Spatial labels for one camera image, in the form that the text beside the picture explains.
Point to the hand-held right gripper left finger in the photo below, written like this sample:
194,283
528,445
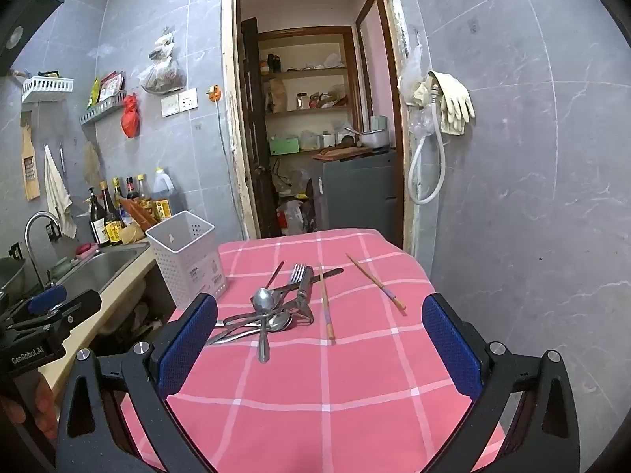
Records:
187,345

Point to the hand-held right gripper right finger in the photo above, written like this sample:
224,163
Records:
451,345

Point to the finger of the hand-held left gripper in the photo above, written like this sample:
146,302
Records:
47,299
79,304

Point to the small steel spoon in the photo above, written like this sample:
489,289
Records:
280,322
231,336

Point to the large steel spoon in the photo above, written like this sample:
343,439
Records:
263,300

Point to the white perforated utensil basket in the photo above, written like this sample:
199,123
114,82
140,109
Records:
187,256

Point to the wooden chopstick with striped end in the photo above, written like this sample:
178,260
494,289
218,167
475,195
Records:
325,300
377,282

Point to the steel fork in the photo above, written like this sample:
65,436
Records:
297,276

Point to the steel table knife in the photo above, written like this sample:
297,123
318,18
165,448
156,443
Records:
330,273

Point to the person's left hand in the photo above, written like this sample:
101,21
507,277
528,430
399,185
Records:
34,404

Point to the beige kitchen counter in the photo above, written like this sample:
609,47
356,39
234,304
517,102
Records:
118,295

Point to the steel sink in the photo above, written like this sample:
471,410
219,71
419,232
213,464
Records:
98,268

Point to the steel faucet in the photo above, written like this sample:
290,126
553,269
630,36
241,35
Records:
30,236

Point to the dark sauce bottle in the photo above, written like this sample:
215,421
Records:
112,224
97,224

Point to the white towel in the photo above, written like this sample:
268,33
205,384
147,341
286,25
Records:
59,197

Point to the hanging wooden board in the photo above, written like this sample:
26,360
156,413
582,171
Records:
30,167

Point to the pink checked tablecloth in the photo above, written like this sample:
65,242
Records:
320,394

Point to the hanging straw brush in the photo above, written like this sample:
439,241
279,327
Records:
92,165

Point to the large oil jug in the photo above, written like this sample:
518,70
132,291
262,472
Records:
162,189

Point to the white plastic bag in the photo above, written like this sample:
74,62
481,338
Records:
292,217

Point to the dark grey cabinet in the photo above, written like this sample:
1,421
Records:
355,192

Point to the red plastic bag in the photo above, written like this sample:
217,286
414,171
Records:
130,118

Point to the white pot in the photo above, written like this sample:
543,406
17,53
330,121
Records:
374,139

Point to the seasoning packets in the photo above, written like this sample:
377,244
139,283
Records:
108,86

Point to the green box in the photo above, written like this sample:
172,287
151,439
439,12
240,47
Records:
284,146

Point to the dark wooden door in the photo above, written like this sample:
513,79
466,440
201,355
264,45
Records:
254,133

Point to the plastic bag of dried goods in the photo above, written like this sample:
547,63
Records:
162,76

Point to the cream rubber gloves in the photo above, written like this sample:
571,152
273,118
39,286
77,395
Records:
456,101

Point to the orange plug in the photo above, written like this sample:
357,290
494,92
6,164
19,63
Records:
214,93

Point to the clear plastic bag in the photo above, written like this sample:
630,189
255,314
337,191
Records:
411,83

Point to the brown paper bag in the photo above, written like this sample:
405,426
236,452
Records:
278,96

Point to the black range hood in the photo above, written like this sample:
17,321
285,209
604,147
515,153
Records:
19,34

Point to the glass jar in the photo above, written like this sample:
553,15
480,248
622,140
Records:
302,102

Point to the wooden shelf unit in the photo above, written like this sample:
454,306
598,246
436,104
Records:
305,73

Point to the metal wall shelf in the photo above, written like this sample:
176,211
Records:
101,111

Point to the white plastic wall basket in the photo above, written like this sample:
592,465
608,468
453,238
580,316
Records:
47,86

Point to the white wall switch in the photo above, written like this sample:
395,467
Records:
170,105

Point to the white wall socket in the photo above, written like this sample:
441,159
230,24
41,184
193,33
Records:
188,99

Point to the door frame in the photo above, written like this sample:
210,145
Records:
238,0

